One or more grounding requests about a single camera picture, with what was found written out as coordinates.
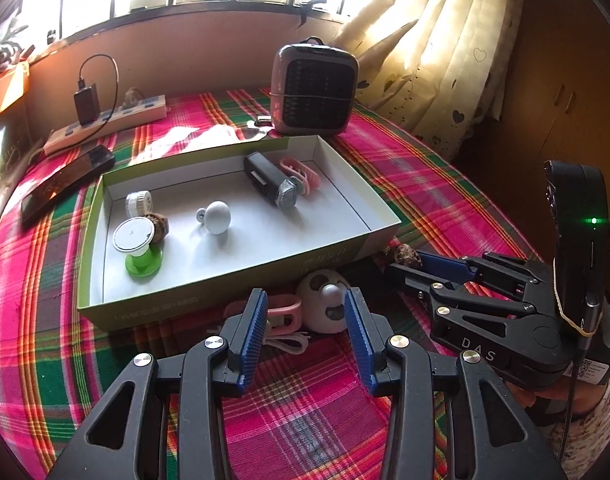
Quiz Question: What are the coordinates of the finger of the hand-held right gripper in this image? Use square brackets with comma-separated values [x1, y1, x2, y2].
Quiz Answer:
[415, 251, 553, 306]
[385, 262, 533, 318]

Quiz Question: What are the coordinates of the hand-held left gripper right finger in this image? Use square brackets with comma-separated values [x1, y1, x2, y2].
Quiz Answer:
[342, 287, 568, 480]

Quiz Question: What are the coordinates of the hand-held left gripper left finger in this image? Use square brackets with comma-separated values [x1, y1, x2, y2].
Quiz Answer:
[45, 287, 270, 480]

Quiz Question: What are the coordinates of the small brown walnut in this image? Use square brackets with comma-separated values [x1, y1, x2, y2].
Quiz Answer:
[392, 243, 425, 267]

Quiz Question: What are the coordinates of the white round panda toy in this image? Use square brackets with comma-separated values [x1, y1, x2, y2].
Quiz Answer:
[296, 268, 348, 334]

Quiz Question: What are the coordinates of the green and white cardboard box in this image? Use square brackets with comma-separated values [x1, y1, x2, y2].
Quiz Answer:
[77, 133, 402, 332]

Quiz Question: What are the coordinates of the white mushroom-shaped knob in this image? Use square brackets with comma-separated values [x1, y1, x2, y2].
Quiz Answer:
[195, 201, 232, 236]

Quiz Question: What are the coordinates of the large brown walnut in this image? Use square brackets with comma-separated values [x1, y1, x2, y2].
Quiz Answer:
[142, 212, 172, 245]

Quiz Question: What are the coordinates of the white disc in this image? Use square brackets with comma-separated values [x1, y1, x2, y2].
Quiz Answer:
[111, 216, 165, 278]

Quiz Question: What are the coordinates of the black flashlight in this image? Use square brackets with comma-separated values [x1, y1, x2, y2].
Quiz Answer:
[243, 151, 299, 211]

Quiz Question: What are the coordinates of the person's right forearm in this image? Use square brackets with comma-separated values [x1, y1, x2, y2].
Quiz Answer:
[505, 375, 610, 466]

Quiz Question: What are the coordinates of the pink clip with white pad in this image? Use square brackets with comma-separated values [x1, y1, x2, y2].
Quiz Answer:
[222, 297, 304, 336]

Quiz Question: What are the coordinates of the plaid tablecloth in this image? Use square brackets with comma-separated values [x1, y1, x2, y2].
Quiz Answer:
[0, 87, 561, 480]

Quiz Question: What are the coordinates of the pink clip with green pad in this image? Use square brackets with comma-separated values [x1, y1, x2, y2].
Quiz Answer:
[279, 156, 320, 195]

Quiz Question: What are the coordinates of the small white ribbed cap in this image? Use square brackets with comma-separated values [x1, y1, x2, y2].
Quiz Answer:
[125, 189, 153, 218]

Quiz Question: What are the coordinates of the wooden cabinet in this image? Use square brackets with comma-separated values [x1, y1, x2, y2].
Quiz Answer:
[455, 0, 610, 241]

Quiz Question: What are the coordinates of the cream heart-print curtain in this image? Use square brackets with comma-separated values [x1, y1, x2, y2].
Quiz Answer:
[330, 0, 531, 161]

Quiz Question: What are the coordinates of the pink and black heater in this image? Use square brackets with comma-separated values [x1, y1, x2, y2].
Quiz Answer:
[271, 36, 360, 136]

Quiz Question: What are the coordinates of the black smartphone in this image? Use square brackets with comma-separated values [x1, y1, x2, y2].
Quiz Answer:
[21, 144, 116, 226]

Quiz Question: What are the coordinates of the white power strip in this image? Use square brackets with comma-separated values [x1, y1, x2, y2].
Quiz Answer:
[43, 92, 167, 157]

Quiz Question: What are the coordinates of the black charger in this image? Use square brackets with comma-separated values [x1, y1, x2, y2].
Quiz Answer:
[73, 86, 100, 126]

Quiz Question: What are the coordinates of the orange box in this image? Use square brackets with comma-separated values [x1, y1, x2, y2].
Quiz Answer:
[0, 62, 30, 126]

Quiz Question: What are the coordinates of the potted plant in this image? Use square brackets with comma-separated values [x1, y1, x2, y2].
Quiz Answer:
[0, 15, 36, 66]

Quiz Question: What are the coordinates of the black charger cable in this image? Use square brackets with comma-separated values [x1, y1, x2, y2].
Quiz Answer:
[77, 55, 120, 148]

